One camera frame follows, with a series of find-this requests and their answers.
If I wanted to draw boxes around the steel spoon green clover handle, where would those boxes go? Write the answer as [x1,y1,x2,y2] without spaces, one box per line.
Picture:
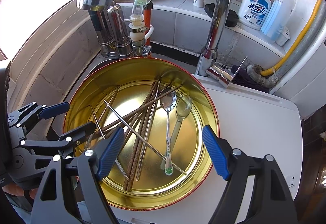
[160,88,177,176]

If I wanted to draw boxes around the dark cloth rag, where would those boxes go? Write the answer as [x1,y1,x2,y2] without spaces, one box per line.
[232,68,269,93]

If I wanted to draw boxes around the left hand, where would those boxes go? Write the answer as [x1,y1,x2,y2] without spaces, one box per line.
[2,183,38,200]

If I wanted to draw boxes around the white hand soap pump bottle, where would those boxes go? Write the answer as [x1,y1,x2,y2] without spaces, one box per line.
[238,0,271,30]

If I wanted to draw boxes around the chrome filter faucet posts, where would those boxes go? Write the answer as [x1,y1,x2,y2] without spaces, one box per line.
[88,2,134,59]

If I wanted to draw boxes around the long single wooden chopstick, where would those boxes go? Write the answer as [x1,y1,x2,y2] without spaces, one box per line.
[103,84,182,133]

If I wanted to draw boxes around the yellow gas hose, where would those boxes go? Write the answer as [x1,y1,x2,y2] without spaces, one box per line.
[260,0,324,77]

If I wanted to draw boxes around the black round stand base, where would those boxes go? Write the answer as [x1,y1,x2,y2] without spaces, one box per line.
[204,2,240,28]

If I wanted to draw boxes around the small white container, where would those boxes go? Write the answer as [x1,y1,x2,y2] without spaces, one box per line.
[275,26,291,47]

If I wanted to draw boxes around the grey metal pipe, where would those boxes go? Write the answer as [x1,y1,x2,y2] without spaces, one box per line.
[247,0,325,89]

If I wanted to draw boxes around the chrome kitchen faucet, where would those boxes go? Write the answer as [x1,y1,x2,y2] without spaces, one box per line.
[76,0,248,89]

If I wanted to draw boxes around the orange pipe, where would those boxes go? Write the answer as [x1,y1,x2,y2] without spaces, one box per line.
[143,1,153,57]

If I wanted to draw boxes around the blue translucent bottle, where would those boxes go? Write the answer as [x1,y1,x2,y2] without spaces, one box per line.
[260,0,295,41]

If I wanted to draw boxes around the red gold round tin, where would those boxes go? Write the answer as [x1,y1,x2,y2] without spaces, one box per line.
[63,58,219,211]

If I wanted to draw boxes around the white cutting board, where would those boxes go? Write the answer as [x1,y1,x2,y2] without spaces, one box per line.
[112,76,303,223]

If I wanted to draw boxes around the plain steel chopstick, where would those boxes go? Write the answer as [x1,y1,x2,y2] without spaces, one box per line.
[103,100,188,176]

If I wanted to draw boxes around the patterned handle steel chopstick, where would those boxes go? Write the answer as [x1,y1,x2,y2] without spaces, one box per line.
[91,107,129,180]

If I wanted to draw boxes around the translucent green plastic spoon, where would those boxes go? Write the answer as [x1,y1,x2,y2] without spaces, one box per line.
[161,96,192,168]

